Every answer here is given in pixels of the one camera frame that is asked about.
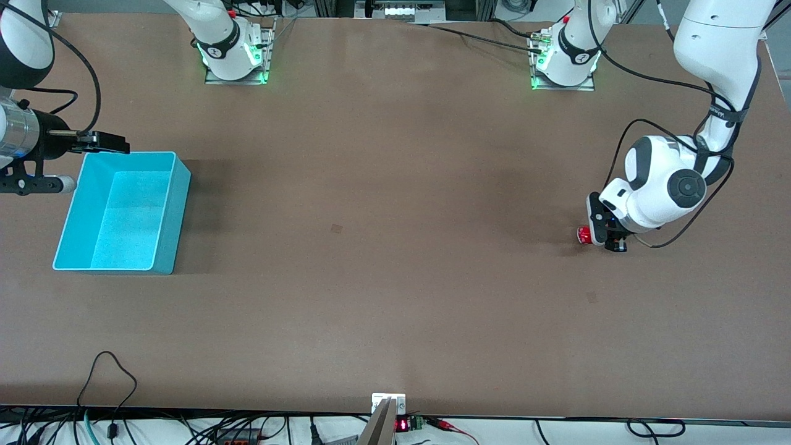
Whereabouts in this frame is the grey equipment with light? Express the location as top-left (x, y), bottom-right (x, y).
top-left (355, 0), bottom-right (447, 23)

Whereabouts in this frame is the black orange power strip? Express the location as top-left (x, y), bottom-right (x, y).
top-left (213, 428), bottom-right (263, 443)

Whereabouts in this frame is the thin black looped cable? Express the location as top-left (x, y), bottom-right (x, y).
top-left (77, 351), bottom-right (138, 441)

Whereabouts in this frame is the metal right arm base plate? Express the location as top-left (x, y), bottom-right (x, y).
top-left (204, 17), bottom-right (277, 86)

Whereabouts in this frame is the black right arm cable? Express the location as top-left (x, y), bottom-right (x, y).
top-left (0, 0), bottom-right (102, 134)

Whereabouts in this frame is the black coiled cable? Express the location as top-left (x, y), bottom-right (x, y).
top-left (627, 419), bottom-right (687, 438)

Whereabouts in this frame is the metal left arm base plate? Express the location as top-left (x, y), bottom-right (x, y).
top-left (530, 28), bottom-right (597, 92)

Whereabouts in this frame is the black cable to arm base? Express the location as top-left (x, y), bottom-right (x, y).
top-left (408, 20), bottom-right (546, 54)

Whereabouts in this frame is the blue plastic box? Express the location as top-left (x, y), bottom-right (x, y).
top-left (53, 151), bottom-right (192, 275)

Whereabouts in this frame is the red and black clip lead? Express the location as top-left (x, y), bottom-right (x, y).
top-left (425, 417), bottom-right (480, 445)

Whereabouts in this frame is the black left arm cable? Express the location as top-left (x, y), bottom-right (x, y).
top-left (587, 0), bottom-right (762, 249)

